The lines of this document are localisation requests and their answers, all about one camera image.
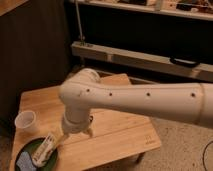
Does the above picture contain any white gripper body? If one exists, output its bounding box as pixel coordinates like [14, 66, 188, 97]
[62, 116, 93, 134]

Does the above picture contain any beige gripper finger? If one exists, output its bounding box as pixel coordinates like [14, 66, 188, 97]
[57, 134, 69, 147]
[84, 128, 94, 138]

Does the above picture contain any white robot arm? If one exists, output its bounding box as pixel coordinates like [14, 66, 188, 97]
[59, 68, 213, 134]

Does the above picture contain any white wrapped snack package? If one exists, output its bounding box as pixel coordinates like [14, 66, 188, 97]
[32, 133, 57, 167]

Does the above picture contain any wooden low table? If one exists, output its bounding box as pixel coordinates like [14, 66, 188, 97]
[8, 73, 162, 171]

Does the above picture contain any dark green plate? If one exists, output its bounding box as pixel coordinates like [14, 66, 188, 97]
[14, 138, 58, 171]

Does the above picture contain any clear plastic cup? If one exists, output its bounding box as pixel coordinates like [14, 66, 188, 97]
[14, 110, 37, 134]

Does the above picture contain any blue cloth piece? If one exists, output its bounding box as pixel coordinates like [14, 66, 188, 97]
[16, 151, 35, 171]

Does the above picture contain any metal vertical pole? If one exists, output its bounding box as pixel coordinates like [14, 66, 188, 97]
[74, 0, 85, 45]

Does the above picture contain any white shelf board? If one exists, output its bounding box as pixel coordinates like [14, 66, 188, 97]
[69, 0, 213, 21]

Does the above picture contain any black floor cable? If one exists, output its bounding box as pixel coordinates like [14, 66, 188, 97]
[202, 139, 213, 171]

